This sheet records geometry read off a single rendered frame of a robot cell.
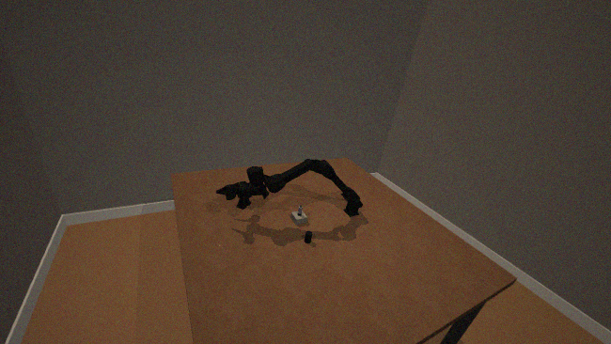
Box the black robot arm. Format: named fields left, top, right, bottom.
left=236, top=159, right=363, bottom=217

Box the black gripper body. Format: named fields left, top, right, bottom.
left=225, top=181, right=251, bottom=200

